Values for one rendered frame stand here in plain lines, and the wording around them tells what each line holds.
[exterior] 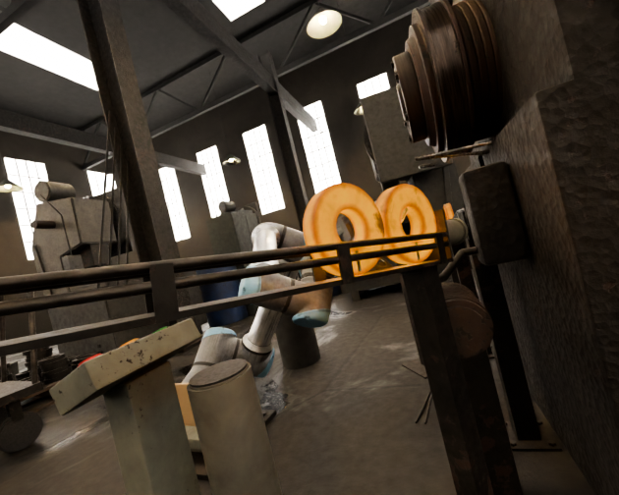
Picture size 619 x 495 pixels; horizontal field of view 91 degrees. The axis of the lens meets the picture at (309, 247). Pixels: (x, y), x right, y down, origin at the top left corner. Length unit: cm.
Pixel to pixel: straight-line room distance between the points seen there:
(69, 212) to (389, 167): 481
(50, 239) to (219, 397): 586
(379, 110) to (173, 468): 370
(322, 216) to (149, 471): 55
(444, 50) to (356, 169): 1057
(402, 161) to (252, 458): 344
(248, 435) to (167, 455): 18
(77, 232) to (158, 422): 528
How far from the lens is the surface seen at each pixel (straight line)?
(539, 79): 82
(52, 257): 633
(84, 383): 62
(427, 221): 65
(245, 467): 66
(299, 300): 74
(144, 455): 72
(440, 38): 100
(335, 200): 49
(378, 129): 385
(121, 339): 351
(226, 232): 447
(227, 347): 150
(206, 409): 61
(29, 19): 1114
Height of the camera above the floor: 70
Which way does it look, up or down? 1 degrees up
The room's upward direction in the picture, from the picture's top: 14 degrees counter-clockwise
